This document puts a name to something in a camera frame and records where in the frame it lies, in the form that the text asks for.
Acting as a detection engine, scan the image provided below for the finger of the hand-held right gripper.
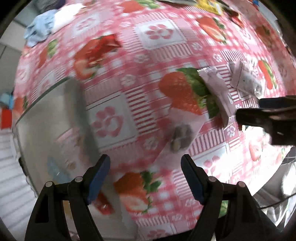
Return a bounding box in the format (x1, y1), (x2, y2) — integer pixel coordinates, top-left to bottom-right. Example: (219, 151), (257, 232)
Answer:
(235, 108), (296, 145)
(258, 95), (296, 109)

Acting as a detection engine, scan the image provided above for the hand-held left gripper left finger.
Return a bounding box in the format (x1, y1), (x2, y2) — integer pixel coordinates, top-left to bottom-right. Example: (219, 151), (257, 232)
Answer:
(24, 154), (111, 241)

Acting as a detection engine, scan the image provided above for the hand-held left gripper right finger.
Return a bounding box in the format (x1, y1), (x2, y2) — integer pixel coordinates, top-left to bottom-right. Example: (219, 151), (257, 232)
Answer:
(180, 154), (281, 241)

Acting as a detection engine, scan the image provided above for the clear plastic container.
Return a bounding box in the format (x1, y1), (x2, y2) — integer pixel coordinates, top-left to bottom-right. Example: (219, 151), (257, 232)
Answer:
(13, 77), (139, 239)

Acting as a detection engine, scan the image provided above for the red twisted candy wrapper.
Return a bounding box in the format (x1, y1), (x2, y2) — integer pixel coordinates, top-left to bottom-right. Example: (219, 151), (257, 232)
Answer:
(228, 9), (244, 27)

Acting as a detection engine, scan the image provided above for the yellow snack packet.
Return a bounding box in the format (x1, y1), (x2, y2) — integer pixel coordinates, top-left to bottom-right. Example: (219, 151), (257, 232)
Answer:
(195, 0), (223, 15)

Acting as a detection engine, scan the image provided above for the strawberry print tablecloth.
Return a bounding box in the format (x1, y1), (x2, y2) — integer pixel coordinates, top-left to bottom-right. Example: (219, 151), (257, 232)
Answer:
(13, 0), (296, 239)

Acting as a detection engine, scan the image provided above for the red snack packet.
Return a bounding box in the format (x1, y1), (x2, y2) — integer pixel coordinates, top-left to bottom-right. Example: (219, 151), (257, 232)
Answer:
(89, 34), (122, 55)

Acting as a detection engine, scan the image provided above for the light blue cloth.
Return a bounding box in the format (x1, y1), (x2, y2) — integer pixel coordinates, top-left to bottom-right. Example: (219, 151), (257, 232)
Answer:
(23, 9), (58, 47)

